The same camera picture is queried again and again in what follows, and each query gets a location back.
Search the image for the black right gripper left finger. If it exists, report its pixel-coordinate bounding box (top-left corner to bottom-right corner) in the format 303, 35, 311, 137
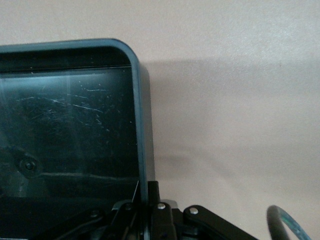
32, 199, 142, 240

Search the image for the black plastic box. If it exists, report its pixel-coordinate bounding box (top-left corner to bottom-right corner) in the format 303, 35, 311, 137
0, 37, 158, 240

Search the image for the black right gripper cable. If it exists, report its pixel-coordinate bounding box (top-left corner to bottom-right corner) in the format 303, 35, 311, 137
266, 205, 313, 240

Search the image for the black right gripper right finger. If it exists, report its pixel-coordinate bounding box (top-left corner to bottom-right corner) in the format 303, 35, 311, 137
146, 181, 260, 240

